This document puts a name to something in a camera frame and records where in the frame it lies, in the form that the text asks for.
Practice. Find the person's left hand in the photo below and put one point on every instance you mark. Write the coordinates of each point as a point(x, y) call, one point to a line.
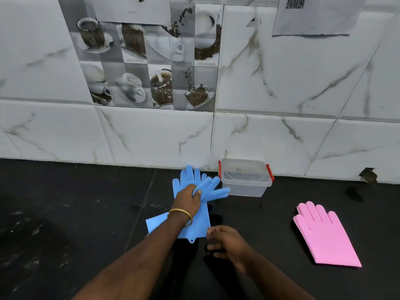
point(186, 201)

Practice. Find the person's right hand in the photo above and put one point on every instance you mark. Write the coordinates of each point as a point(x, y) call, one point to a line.
point(229, 243)

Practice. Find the blue rubber glove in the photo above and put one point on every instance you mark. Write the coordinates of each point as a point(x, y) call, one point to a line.
point(200, 224)
point(215, 190)

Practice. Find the transparent plastic box red latches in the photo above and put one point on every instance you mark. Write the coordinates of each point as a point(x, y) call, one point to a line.
point(245, 191)

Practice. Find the pink rubber glove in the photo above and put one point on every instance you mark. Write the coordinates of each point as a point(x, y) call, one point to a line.
point(303, 235)
point(328, 240)

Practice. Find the person's left forearm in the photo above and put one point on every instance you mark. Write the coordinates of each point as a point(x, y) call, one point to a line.
point(134, 265)

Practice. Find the person's right forearm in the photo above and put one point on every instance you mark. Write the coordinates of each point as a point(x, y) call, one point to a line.
point(272, 281)

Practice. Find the gold bangle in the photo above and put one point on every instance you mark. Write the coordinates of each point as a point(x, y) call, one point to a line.
point(181, 210)

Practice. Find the grey paper sheet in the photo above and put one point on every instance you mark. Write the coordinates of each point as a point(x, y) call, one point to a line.
point(322, 18)

